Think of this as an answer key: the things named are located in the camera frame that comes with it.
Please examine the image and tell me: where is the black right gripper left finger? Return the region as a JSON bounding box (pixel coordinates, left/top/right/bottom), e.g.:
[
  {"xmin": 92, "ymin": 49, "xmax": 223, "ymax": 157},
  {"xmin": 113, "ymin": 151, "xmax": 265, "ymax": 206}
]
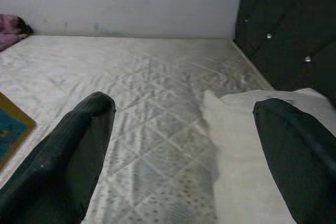
[{"xmin": 0, "ymin": 91, "xmax": 117, "ymax": 224}]

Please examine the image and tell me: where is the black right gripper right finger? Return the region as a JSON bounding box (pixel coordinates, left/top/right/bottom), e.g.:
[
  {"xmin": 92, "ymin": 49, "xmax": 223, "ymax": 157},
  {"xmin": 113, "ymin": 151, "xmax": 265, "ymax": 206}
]
[{"xmin": 253, "ymin": 98, "xmax": 336, "ymax": 224}]

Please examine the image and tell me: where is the white pillow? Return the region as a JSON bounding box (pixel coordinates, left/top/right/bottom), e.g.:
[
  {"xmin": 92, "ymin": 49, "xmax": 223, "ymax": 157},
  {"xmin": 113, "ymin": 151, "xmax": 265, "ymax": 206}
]
[{"xmin": 199, "ymin": 88, "xmax": 336, "ymax": 224}]

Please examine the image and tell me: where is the purple cartoon print blanket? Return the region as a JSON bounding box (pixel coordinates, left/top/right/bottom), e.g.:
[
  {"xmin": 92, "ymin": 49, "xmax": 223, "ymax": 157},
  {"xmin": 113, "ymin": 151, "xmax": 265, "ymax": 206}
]
[{"xmin": 0, "ymin": 13, "xmax": 34, "ymax": 52}]

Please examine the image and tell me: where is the yellow bordered blue book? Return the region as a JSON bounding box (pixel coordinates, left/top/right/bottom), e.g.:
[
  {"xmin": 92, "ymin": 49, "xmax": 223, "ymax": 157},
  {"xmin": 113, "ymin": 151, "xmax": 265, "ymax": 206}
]
[{"xmin": 0, "ymin": 92, "xmax": 37, "ymax": 174}]

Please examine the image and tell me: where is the white quilted mattress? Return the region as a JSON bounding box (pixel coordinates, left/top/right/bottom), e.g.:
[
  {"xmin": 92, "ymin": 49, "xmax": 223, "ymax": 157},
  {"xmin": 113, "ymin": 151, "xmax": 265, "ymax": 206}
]
[{"xmin": 0, "ymin": 34, "xmax": 275, "ymax": 224}]

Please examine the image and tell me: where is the black tufted headboard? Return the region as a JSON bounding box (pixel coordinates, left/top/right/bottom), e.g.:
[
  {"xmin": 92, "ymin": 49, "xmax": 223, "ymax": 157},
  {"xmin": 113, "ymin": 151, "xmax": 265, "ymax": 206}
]
[{"xmin": 233, "ymin": 0, "xmax": 336, "ymax": 95}]

